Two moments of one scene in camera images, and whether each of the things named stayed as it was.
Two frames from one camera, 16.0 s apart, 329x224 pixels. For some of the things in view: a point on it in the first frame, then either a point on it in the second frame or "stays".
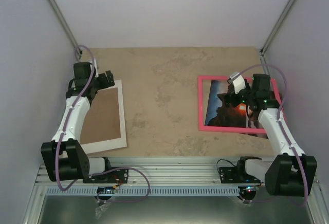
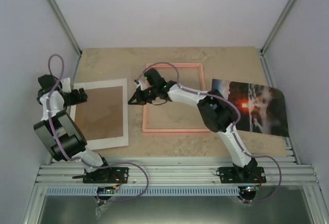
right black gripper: [224, 98] to [141, 100]
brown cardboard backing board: [102, 122] stays
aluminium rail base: [170, 190] stays
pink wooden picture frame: [202, 126] to [145, 130]
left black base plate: [115, 175] stays
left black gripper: [110, 78] to [84, 96]
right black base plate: [236, 175] stays
